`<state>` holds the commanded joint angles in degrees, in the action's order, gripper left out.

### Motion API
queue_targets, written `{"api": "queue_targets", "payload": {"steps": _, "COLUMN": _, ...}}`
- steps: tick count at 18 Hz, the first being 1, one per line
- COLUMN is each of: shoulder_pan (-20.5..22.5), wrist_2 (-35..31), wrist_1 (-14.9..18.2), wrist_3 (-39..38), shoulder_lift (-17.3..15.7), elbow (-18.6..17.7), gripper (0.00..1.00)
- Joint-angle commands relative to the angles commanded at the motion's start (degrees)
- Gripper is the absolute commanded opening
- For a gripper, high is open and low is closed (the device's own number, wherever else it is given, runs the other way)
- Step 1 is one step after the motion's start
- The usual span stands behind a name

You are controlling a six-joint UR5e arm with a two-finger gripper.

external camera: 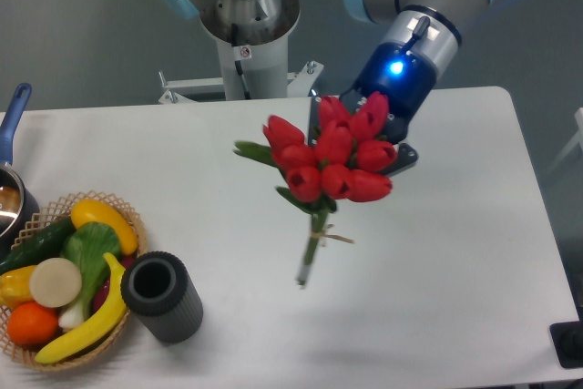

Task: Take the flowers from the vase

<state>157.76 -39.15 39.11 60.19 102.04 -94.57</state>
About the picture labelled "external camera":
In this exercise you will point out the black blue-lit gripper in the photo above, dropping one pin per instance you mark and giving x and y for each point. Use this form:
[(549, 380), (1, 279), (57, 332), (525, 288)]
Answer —
[(397, 71)]

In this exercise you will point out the red tulip bouquet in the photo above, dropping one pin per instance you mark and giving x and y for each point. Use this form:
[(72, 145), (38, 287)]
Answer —
[(344, 162)]

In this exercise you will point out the dark grey ribbed vase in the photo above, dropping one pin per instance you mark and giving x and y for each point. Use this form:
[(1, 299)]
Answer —
[(158, 289)]

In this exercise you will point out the black device at table edge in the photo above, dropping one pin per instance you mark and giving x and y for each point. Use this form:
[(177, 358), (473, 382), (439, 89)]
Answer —
[(567, 340)]

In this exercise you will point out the yellow banana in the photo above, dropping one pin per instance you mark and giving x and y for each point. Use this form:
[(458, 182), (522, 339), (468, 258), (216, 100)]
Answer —
[(95, 327)]

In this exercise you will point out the green bok choy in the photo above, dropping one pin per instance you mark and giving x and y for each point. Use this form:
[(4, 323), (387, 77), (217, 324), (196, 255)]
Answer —
[(85, 248)]

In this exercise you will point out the purple red vegetable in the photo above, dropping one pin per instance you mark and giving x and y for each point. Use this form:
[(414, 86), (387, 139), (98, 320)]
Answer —
[(103, 291)]

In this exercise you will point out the woven wicker basket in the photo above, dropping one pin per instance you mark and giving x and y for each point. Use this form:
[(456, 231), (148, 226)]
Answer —
[(55, 211)]

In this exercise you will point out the green cucumber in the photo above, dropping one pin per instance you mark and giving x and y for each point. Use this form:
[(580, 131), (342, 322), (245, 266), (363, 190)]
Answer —
[(46, 243)]

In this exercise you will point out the beige round disc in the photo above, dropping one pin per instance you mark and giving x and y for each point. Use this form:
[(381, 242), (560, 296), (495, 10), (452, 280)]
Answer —
[(55, 282)]

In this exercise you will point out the yellow bell pepper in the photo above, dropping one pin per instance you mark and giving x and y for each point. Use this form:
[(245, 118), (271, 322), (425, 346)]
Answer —
[(15, 287)]

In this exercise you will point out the orange fruit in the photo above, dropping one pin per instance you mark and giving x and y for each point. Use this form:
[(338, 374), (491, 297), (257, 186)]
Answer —
[(32, 324)]

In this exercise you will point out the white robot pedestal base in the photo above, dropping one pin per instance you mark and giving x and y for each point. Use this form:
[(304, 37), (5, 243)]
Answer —
[(251, 37)]

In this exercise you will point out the white frame at right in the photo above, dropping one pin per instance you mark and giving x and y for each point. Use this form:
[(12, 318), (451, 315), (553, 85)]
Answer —
[(570, 152)]

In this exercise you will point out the blue handled saucepan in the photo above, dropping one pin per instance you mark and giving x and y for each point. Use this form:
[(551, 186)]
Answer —
[(18, 205)]

